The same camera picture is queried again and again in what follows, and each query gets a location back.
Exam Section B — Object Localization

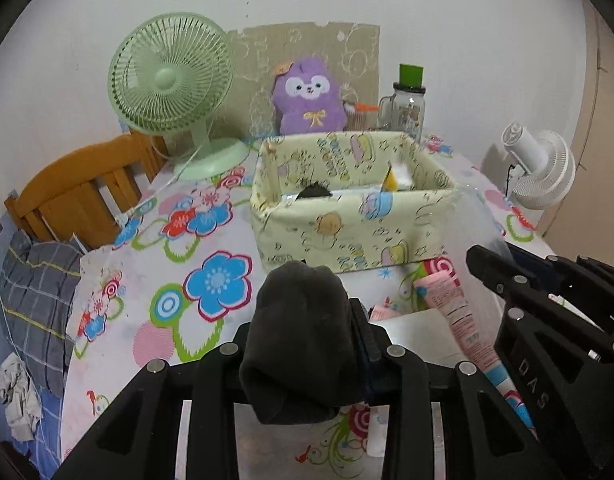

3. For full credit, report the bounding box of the yellow packet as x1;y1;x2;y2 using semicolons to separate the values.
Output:
383;161;415;193

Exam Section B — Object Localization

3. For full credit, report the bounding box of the beige door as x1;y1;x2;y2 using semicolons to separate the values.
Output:
579;0;614;241

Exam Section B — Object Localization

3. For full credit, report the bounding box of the dark grey sock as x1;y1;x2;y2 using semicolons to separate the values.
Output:
239;261;360;426

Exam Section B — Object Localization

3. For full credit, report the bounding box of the white printed packet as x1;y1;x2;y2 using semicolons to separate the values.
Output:
369;307;470;363

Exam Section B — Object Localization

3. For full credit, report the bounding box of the cotton swab jar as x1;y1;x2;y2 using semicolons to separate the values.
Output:
346;102;378;132

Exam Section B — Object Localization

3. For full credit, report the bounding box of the floral tablecloth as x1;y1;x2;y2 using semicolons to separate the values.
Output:
62;130;588;480

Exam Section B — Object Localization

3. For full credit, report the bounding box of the glass mug jar green lid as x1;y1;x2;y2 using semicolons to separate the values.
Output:
378;63;428;143

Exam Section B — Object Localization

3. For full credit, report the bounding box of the crumpled white cloth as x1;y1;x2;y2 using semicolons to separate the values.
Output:
0;352;43;442

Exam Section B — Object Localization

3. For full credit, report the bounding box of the purple plush toy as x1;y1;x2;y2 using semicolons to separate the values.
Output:
271;57;349;136

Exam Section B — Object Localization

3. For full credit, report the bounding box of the yellow printed fabric storage box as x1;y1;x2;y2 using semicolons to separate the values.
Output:
249;130;460;275

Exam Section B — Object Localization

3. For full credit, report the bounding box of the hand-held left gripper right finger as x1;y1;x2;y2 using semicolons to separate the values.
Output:
347;299;580;480

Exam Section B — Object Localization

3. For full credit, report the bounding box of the white desk fan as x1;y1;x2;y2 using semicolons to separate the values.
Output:
501;121;578;211

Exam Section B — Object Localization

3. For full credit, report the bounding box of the grey plaid pillow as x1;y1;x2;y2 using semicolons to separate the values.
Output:
0;230;85;396

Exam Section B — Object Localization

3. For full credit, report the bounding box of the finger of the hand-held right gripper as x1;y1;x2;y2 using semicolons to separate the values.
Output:
466;245;614;411
542;255;614;341

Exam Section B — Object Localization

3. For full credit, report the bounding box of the clear plastic bag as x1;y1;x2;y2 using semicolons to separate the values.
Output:
449;182;510;261

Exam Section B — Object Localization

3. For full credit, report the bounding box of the pink tube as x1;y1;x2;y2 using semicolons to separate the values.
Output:
413;272;505;383

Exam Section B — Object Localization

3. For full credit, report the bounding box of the wooden chair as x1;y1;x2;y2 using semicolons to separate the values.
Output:
4;132;170;251

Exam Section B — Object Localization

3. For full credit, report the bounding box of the printed cardboard sheet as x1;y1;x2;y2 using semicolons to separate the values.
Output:
224;21;381;141

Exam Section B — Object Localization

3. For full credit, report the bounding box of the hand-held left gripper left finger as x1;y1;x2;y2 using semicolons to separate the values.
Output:
52;322;268;480

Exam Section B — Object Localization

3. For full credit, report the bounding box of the white fan cable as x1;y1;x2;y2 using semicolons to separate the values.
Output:
114;147;203;226

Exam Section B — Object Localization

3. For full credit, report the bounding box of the green desk fan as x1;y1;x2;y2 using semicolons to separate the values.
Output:
107;14;250;182

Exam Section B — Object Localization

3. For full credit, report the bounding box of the blue checked bed sheet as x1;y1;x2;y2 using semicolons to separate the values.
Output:
0;210;63;480

